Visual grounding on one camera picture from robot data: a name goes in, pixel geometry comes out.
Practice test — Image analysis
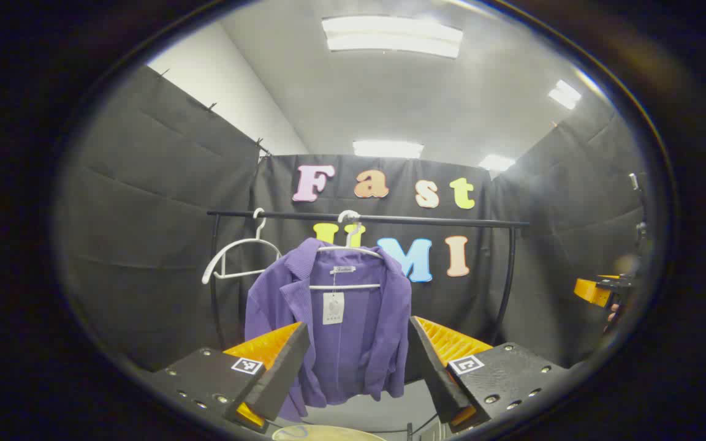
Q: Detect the cream round laundry hamper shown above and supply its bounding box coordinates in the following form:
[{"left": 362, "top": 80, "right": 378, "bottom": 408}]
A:
[{"left": 271, "top": 424, "right": 389, "bottom": 441}]

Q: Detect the large ceiling light panel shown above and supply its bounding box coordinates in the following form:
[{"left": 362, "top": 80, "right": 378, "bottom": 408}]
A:
[{"left": 321, "top": 15, "right": 464, "bottom": 59}]

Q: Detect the black metal clothes rack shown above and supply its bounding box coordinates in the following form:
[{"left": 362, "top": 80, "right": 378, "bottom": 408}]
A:
[{"left": 207, "top": 208, "right": 530, "bottom": 441}]

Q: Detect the purple ribbed jacket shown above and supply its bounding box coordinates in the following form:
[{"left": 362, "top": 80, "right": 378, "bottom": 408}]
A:
[{"left": 244, "top": 238, "right": 413, "bottom": 422}]

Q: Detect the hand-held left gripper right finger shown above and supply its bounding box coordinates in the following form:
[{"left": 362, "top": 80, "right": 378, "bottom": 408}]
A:
[{"left": 407, "top": 315, "right": 569, "bottom": 432}]

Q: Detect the white plastic clothes hanger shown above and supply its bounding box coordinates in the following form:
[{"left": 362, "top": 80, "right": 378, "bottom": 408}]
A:
[
  {"left": 309, "top": 210, "right": 384, "bottom": 290},
  {"left": 202, "top": 208, "right": 283, "bottom": 285}
]

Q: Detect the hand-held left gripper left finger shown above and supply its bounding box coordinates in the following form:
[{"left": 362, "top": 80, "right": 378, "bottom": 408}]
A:
[{"left": 143, "top": 322, "right": 311, "bottom": 434}]

